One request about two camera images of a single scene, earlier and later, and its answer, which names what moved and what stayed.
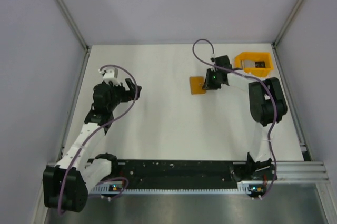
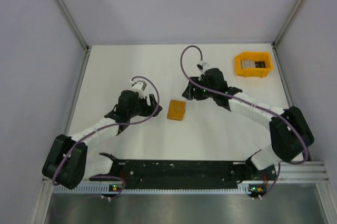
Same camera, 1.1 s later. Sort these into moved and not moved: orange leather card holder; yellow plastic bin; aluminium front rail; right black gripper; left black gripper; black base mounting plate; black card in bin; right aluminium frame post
Moved: orange leather card holder; right black gripper; left black gripper
Not moved: black base mounting plate; yellow plastic bin; right aluminium frame post; black card in bin; aluminium front rail
